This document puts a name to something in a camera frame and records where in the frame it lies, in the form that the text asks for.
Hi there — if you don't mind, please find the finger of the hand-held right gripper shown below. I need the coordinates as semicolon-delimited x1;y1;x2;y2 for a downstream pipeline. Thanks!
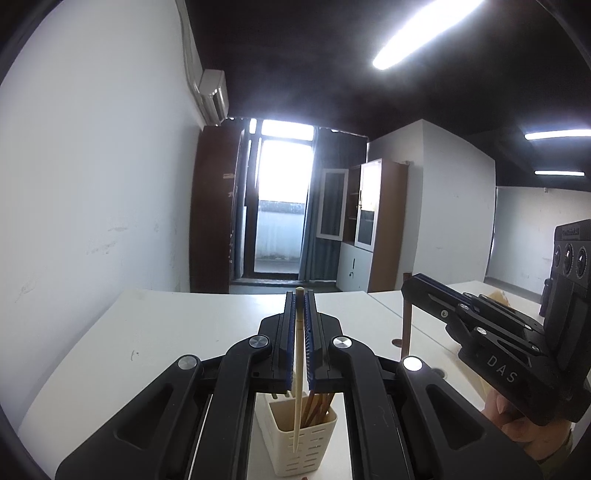
401;276;548;358
418;273;546;333

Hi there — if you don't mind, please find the wooden cabinet with glass doors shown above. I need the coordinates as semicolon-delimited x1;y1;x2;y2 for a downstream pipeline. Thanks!
316;159;409;294

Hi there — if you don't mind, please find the cream slotted utensil holder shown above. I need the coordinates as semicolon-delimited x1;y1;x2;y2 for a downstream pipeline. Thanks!
254;391;338;477

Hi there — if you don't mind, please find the dark brown wooden wardrobe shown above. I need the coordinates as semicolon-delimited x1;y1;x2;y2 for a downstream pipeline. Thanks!
189;124;246;295

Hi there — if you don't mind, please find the white wall air conditioner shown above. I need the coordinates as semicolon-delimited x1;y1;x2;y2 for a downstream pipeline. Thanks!
198;69;230;124

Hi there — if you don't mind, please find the grey curtain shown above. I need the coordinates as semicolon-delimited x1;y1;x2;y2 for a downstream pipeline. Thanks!
298;129;369;282

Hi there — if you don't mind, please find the person's right hand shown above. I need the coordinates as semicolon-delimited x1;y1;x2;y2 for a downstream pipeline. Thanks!
480;385;575;462

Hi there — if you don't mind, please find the glass balcony door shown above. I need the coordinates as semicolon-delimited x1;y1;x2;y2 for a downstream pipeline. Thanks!
231;117;319;281

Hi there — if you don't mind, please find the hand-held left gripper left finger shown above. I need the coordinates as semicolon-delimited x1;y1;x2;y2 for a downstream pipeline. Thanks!
55;291;296;480

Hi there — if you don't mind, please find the light wooden chopstick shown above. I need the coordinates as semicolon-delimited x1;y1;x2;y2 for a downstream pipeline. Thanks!
292;287;305;453

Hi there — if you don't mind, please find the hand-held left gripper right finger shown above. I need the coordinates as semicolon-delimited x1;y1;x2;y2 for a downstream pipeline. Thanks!
305;290;543;480

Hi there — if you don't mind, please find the brown paper bag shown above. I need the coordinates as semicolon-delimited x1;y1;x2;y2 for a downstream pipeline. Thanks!
462;290;512;404

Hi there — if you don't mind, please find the dark brown chopstick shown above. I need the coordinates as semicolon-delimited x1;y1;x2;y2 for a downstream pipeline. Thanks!
316;392;335;422
403;273;414;361
308;392;328;423

